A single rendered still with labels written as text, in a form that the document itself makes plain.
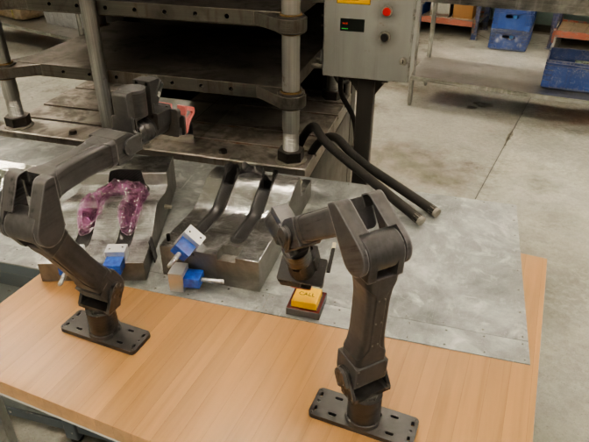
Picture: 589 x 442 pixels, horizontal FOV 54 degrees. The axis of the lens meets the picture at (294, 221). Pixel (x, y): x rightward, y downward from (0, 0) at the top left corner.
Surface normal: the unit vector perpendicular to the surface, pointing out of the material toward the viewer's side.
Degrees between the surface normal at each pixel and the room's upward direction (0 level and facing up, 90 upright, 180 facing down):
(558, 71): 92
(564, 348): 0
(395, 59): 90
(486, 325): 0
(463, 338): 0
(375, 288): 93
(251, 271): 90
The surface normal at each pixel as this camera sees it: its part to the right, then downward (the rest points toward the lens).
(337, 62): -0.28, 0.50
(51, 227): 0.92, 0.21
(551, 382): 0.00, -0.85
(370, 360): 0.47, 0.51
